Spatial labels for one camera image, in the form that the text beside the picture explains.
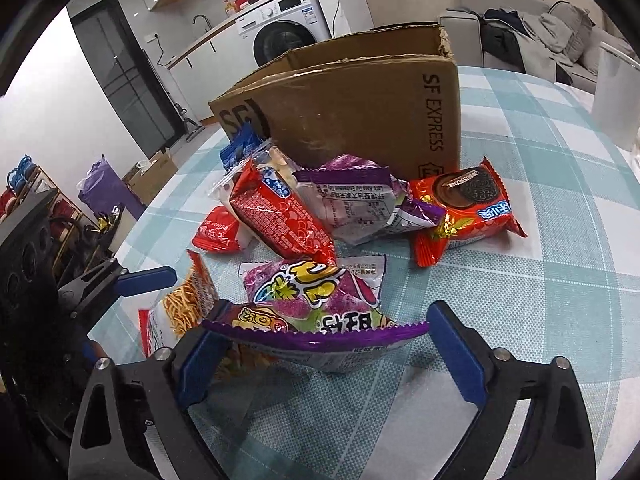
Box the brown cardboard box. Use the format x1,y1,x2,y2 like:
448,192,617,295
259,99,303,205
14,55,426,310
207,22,461,181

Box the purple fruit snack packet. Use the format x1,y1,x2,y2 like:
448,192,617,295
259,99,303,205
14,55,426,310
202,257,431,373
292,154,446,246

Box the stick vacuum cleaner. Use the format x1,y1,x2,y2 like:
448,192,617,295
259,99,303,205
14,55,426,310
172,100,206,142

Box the white kitchen counter cabinet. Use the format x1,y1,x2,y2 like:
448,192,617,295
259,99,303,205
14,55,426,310
165,10,261,126

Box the teal checked tablecloth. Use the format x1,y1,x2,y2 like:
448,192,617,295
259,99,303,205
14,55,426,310
87,65,640,480

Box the small red snack packet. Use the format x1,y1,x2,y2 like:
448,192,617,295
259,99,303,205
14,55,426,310
192,205,253,253

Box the dark glass door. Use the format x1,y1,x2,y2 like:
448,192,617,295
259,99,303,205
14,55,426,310
70,0,183,153

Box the wooden shelf rack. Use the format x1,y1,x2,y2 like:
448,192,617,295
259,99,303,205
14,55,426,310
0,155,101,281

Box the blue snack packet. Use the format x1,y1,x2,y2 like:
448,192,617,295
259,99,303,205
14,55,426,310
220,125,273,171

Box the fried noodle snack packet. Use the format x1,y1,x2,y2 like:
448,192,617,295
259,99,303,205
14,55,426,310
137,250,236,361

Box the red packet with blue label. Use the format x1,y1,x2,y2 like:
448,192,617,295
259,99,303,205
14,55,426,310
227,157,338,266

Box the cardboard box on floor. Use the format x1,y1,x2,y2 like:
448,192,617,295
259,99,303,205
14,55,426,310
122,147,178,206

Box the dark clothes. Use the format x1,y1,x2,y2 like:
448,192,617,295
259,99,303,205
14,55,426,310
480,7,526,72

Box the grey clothes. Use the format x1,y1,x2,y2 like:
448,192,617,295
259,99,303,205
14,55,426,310
517,10,573,83

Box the red chocolate cookie packet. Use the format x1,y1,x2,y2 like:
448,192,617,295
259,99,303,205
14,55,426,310
409,156,528,268

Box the white washing machine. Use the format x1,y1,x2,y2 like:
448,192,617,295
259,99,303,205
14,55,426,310
235,0,336,68

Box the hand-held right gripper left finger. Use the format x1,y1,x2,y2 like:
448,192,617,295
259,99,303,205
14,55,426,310
67,300,241,480

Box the white trash bin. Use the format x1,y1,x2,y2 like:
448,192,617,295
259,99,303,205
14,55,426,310
590,40,640,151

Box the purple plastic bag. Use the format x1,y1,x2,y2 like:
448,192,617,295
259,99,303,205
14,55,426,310
77,156,146,221

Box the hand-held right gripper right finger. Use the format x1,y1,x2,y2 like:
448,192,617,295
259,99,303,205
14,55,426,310
425,300,598,480

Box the grey cushion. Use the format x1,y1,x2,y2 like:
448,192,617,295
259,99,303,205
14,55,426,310
547,1,594,61

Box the beige sofa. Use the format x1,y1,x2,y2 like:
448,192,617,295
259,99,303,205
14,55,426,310
440,0,640,93

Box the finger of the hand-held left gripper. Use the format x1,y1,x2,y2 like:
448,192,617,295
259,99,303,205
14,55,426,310
57,257,178,323

